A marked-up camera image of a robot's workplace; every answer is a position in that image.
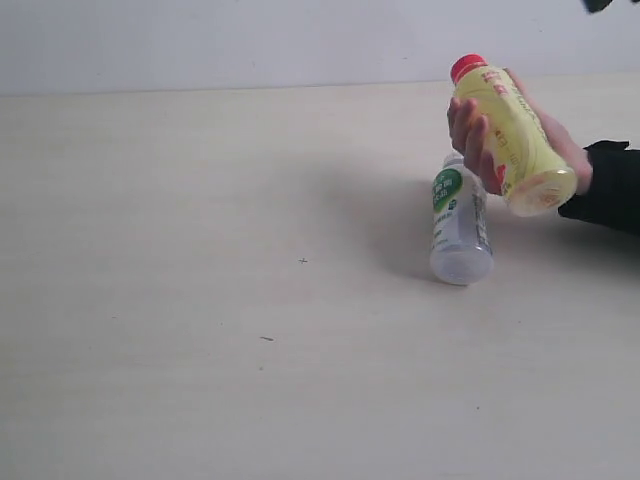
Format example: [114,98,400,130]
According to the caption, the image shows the person's open bare hand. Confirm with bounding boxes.
[446,67,595,197]

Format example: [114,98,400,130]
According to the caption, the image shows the yellow label bottle red cap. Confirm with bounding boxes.
[450,54,578,217]

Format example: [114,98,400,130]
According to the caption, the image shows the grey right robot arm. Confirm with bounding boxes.
[582,0,613,14]

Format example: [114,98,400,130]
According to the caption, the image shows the black sleeved forearm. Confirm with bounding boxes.
[558,140,639,236]

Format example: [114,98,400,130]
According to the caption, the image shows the frosted bottle green round label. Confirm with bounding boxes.
[429,152,494,286]

